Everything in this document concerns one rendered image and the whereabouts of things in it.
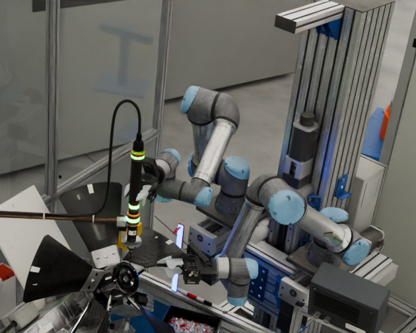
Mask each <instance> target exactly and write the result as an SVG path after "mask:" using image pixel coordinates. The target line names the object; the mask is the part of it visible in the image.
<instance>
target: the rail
mask: <svg viewBox="0 0 416 333"><path fill-rule="evenodd" d="M138 289H141V290H143V291H148V292H151V293H154V299H155V300H157V301H159V302H161V303H163V304H165V305H168V306H169V305H174V306H177V307H181V308H184V309H189V310H191V311H196V312H199V313H203V314H207V315H211V316H216V317H219V318H222V319H223V320H222V322H221V326H220V328H222V329H223V332H224V333H276V332H274V331H272V330H270V329H268V328H265V327H263V326H261V325H259V324H256V323H255V322H252V321H251V320H248V319H246V318H244V317H242V316H239V315H237V314H235V313H232V312H230V311H228V310H226V309H224V308H222V307H220V306H218V305H216V304H213V303H212V305H211V306H209V305H206V304H205V303H202V302H200V301H198V300H196V299H193V298H191V297H189V296H187V295H184V294H183V293H181V291H182V290H183V289H181V288H179V287H178V288H177V292H175V291H172V284H170V283H168V282H166V281H164V280H161V279H159V278H157V277H155V276H152V275H151V274H148V273H147V272H143V273H142V274H141V275H140V276H139V287H138ZM223 311H228V312H227V313H226V314H223Z"/></svg>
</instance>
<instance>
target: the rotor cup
mask: <svg viewBox="0 0 416 333"><path fill-rule="evenodd" d="M99 269H102V270H106V271H105V274H104V275H103V277H102V279H101V280H100V282H99V284H98V285H97V287H96V289H95V290H94V291H88V294H89V295H90V298H91V299H92V300H93V301H94V302H95V303H96V304H97V305H99V306H101V307H103V306H104V305H107V302H108V296H109V294H110V295H111V296H112V299H111V305H113V304H115V303H116V302H117V301H118V299H122V298H125V297H129V296H131V295H133V294H134V293H135V292H136V291H137V289H138V287H139V276H138V273H137V271H136V269H135V268H134V267H133V266H132V265H131V264H130V263H128V262H119V263H117V264H113V265H111V266H105V267H103V268H99ZM110 276H111V277H112V278H110V279H107V280H106V278H108V277H110ZM124 276H127V277H128V281H124V280H123V277H124ZM118 295H122V296H120V297H115V296H118Z"/></svg>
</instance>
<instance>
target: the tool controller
mask: <svg viewBox="0 0 416 333"><path fill-rule="evenodd" d="M389 296H390V289H389V288H387V287H384V286H382V285H380V284H377V283H374V282H373V281H370V280H368V279H365V278H363V277H360V276H358V275H355V274H352V273H351V272H348V271H346V270H343V269H341V268H338V267H336V266H333V265H331V264H328V263H326V262H322V264H321V265H320V267H319V268H318V270H317V272H316V273H315V274H314V276H313V278H312V279H311V281H310V292H309V300H308V314H309V315H312V316H313V317H314V318H315V319H320V320H323V321H324V322H325V323H326V324H329V323H330V324H332V325H334V326H336V327H338V328H341V329H343V330H346V331H348V332H350V333H378V332H379V330H380V329H381V327H382V325H383V323H384V319H385V316H386V309H387V306H388V299H389Z"/></svg>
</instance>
